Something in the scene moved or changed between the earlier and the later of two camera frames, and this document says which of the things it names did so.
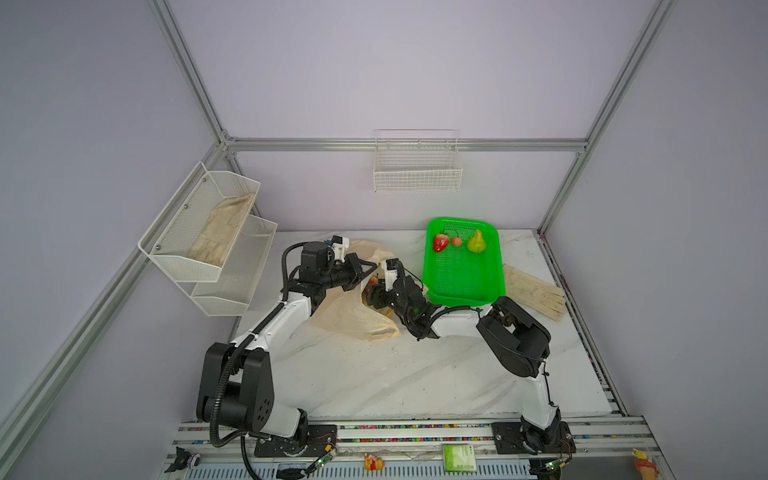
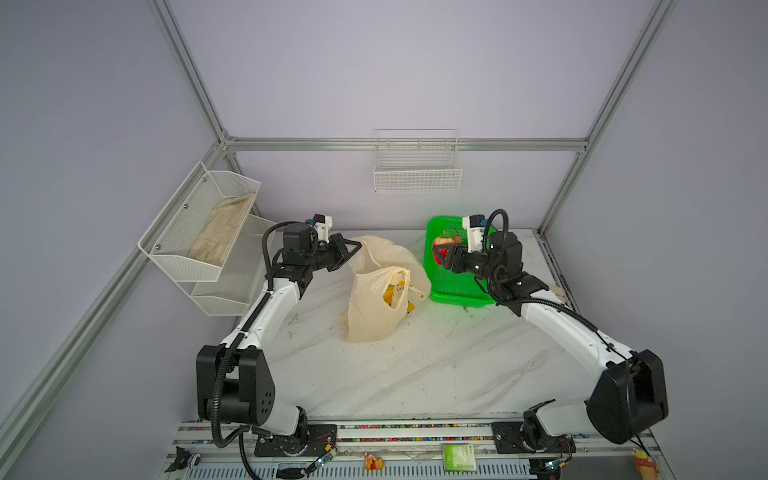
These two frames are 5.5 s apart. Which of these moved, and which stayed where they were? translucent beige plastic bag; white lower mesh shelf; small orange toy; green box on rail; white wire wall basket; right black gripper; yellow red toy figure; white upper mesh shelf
Moved: translucent beige plastic bag; right black gripper
Stayed: white lower mesh shelf; green box on rail; white wire wall basket; small orange toy; white upper mesh shelf; yellow red toy figure
